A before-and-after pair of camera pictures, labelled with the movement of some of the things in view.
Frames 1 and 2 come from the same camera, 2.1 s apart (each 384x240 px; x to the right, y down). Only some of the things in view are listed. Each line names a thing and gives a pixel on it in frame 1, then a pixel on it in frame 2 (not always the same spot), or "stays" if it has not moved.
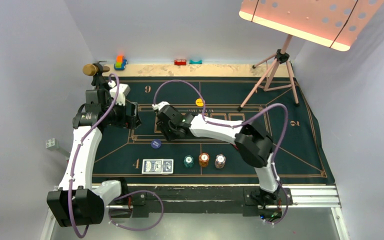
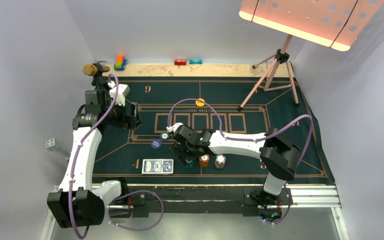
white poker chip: (220, 161) stays
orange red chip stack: (204, 158) stays
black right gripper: (169, 136) -> (176, 151)
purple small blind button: (156, 143) stays
